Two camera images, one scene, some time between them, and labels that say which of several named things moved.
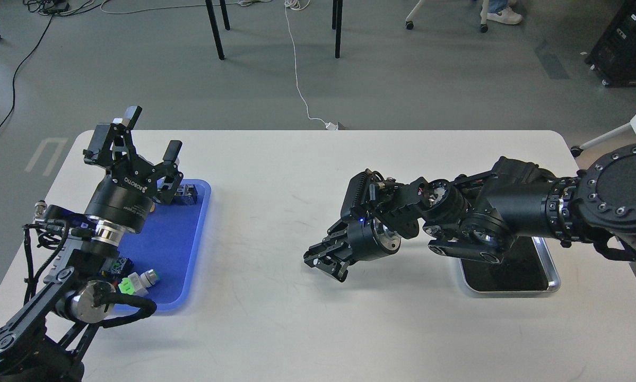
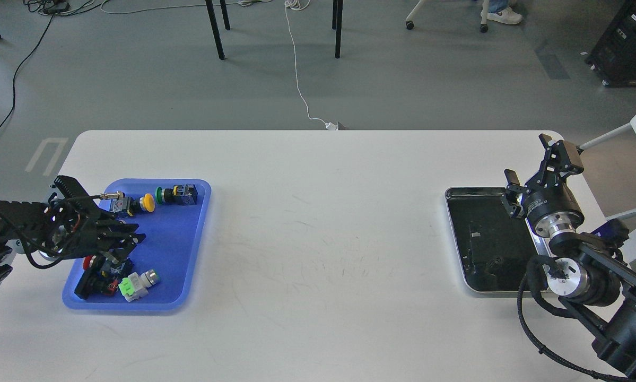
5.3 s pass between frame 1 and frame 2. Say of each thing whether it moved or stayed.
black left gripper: moved
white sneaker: stayed
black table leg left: stayed
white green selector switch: stayed
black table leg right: stayed
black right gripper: moved
